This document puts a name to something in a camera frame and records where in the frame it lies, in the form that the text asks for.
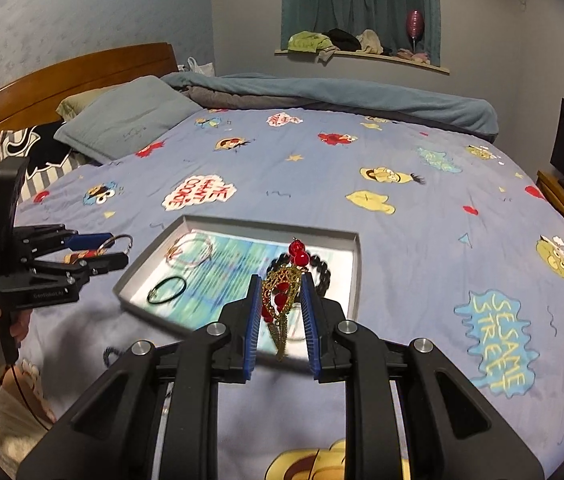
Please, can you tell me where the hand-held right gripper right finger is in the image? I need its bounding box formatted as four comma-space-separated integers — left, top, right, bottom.
299, 280, 545, 480

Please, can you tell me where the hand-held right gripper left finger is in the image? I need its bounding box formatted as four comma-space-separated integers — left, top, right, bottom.
16, 274, 263, 480

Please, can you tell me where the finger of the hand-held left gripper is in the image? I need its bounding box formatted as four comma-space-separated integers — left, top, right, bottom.
27, 251, 129, 286
14, 224, 114, 261

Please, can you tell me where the silver ring bangle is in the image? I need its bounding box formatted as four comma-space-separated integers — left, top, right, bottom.
97, 234, 134, 254

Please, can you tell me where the grey shallow cardboard box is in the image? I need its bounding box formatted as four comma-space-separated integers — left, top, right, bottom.
113, 215, 363, 362

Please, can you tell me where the black hair tie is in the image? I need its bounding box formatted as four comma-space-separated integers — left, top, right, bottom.
147, 276, 188, 306

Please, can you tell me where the gold red bead hair ornament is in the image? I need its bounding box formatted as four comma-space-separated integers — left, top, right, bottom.
260, 237, 310, 362

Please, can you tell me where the black bead bracelet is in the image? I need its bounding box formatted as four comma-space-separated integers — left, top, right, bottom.
267, 250, 333, 297

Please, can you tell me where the pink gold bracelet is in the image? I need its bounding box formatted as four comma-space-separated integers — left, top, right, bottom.
166, 237, 215, 267

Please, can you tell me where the printed paper sheet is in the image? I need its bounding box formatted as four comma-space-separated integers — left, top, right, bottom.
132, 230, 353, 357

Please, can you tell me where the black white striped pillow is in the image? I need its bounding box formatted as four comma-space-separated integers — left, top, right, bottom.
0, 122, 100, 203

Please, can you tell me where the blue grey pillow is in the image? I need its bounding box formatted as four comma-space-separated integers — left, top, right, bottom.
54, 76, 203, 163

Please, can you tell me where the cartoon printed bed sheet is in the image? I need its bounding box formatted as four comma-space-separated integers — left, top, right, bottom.
0, 105, 564, 480

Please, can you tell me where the pale yellow pillow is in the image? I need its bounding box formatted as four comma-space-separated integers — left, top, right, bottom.
57, 85, 123, 121

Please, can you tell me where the wooden headboard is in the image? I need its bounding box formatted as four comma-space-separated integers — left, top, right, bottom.
0, 42, 178, 231

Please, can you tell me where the grey blanket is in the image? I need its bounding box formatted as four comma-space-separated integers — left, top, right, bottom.
184, 85, 313, 111

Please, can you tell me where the white plastic bag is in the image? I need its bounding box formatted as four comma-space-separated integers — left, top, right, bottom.
179, 56, 215, 77

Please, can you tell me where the blue duvet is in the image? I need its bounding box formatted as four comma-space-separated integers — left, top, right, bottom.
162, 71, 498, 141

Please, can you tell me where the window sill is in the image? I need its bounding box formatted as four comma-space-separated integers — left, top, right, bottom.
274, 49, 450, 76

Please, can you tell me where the green cloth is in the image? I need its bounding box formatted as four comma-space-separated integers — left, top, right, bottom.
287, 31, 338, 63

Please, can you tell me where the pink cloth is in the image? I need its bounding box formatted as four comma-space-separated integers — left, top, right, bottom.
394, 47, 430, 65

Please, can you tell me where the beige cloth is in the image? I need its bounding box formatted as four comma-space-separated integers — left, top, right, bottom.
356, 30, 385, 56

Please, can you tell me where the black cloth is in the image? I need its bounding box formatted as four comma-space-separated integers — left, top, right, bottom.
323, 28, 360, 52

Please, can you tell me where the pink glass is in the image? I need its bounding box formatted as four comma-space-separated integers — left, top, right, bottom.
406, 9, 424, 53

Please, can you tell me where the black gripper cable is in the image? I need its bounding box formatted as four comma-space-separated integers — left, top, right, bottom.
0, 360, 55, 433

